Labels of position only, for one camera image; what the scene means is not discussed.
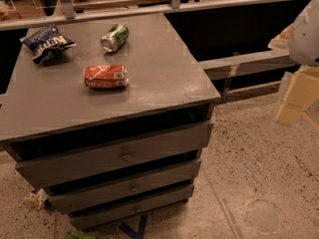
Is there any bottom grey drawer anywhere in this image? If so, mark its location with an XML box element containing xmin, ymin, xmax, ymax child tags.
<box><xmin>70</xmin><ymin>184</ymin><xmax>194</xmax><ymax>230</ymax></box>

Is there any top grey drawer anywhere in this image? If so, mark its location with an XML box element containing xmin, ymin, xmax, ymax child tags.
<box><xmin>16</xmin><ymin>121</ymin><xmax>212</xmax><ymax>188</ymax></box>

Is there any middle grey drawer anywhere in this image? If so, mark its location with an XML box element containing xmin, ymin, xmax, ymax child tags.
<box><xmin>49</xmin><ymin>158</ymin><xmax>200</xmax><ymax>214</ymax></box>

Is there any metal rail frame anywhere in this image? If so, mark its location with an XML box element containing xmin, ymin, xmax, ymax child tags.
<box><xmin>0</xmin><ymin>0</ymin><xmax>293</xmax><ymax>31</ymax></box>

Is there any grey drawer cabinet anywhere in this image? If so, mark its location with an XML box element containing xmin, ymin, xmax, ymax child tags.
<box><xmin>0</xmin><ymin>14</ymin><xmax>218</xmax><ymax>219</ymax></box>

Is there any grey drawer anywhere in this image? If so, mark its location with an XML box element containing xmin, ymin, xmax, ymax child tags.
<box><xmin>49</xmin><ymin>158</ymin><xmax>200</xmax><ymax>214</ymax></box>
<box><xmin>70</xmin><ymin>184</ymin><xmax>194</xmax><ymax>230</ymax></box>
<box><xmin>16</xmin><ymin>121</ymin><xmax>212</xmax><ymax>188</ymax></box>

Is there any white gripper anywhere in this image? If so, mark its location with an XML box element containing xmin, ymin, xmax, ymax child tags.
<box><xmin>275</xmin><ymin>0</ymin><xmax>319</xmax><ymax>125</ymax></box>

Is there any red coke can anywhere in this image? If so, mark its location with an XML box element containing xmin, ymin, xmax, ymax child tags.
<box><xmin>84</xmin><ymin>64</ymin><xmax>129</xmax><ymax>89</ymax></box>

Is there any green soda can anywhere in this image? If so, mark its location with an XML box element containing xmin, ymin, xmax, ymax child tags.
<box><xmin>101</xmin><ymin>24</ymin><xmax>130</xmax><ymax>53</ymax></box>

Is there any green object on floor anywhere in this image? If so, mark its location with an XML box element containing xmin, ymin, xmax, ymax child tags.
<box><xmin>65</xmin><ymin>231</ymin><xmax>98</xmax><ymax>239</ymax></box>

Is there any crumpled paper scrap on floor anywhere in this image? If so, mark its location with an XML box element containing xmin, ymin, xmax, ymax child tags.
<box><xmin>24</xmin><ymin>188</ymin><xmax>49</xmax><ymax>210</ymax></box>

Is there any blue chip bag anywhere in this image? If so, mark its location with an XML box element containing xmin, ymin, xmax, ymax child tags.
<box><xmin>20</xmin><ymin>25</ymin><xmax>76</xmax><ymax>64</ymax></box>

